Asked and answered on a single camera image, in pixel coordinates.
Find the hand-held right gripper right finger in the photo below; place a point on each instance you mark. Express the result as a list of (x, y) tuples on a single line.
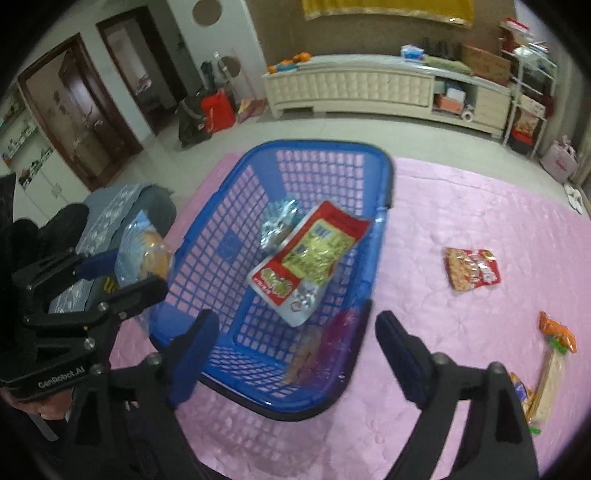
[(401, 360)]

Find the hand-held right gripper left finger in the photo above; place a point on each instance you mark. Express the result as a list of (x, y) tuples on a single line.
[(194, 360)]

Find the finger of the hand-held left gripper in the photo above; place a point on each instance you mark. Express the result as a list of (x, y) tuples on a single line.
[(138, 293), (99, 263)]

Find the light blue cake packet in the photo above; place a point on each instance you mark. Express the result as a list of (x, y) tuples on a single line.
[(143, 249)]

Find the purple yellow snack packet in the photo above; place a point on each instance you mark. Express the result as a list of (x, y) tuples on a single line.
[(304, 355)]

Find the small red snack packet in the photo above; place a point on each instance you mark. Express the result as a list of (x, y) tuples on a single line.
[(473, 270)]

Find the orange blue snack packet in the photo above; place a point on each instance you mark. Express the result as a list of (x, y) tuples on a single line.
[(520, 392)]

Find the red yellow snack packet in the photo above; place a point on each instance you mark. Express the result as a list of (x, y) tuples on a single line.
[(314, 244)]

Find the long cracker packet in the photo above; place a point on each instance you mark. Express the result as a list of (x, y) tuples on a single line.
[(549, 383)]

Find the clear crinkled snack packet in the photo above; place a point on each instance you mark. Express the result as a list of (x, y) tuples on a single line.
[(277, 221)]

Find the blue plastic basket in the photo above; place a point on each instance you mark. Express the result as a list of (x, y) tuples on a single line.
[(323, 154)]

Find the person's left hand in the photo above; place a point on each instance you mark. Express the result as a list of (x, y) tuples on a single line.
[(48, 406)]

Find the black yellow-print bag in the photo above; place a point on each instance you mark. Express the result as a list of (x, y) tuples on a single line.
[(110, 286)]

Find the black cloth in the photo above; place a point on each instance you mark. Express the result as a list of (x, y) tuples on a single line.
[(46, 230)]

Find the dark wooden door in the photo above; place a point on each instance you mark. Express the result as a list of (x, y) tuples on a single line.
[(87, 115)]

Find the pink quilted cover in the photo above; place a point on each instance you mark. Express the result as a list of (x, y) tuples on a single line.
[(461, 207)]

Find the pink broom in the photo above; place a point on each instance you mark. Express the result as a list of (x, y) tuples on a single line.
[(251, 110)]

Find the white slipper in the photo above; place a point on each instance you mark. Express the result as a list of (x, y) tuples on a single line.
[(571, 191), (579, 203)]

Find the pink bag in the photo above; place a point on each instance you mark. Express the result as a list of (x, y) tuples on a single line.
[(559, 161)]

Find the white paper roll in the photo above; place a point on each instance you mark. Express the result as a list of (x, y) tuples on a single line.
[(468, 115)]

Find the red printed bag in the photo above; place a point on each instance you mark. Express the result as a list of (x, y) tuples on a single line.
[(526, 131)]

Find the orange box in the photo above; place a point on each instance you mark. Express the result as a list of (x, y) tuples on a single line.
[(450, 104)]

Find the blue fruit plate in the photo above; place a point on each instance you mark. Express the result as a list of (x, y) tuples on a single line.
[(281, 67)]

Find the light blue box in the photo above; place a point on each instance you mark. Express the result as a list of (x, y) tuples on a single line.
[(456, 92)]

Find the white television cabinet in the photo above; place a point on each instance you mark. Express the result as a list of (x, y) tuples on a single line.
[(360, 87)]

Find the white metal rack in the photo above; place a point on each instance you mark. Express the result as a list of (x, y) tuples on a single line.
[(531, 92)]

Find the folded green cloth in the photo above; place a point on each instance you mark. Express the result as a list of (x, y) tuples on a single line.
[(443, 63)]

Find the cardboard box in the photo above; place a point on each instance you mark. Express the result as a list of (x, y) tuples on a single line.
[(485, 64)]

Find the blue tissue box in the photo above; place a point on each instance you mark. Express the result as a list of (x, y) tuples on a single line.
[(412, 52)]

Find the row of black objects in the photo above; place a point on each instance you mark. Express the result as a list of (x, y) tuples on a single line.
[(441, 47)]

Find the yellow cloth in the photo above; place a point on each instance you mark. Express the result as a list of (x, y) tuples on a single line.
[(392, 9)]

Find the red white box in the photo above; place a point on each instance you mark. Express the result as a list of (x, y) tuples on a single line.
[(515, 26)]

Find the wall niche shelf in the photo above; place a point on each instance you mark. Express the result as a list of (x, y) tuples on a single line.
[(23, 143)]

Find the dark wooden door frame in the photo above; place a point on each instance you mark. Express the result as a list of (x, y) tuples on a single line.
[(171, 69)]

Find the round brown wall disc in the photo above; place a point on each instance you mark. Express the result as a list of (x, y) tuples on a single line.
[(206, 11)]

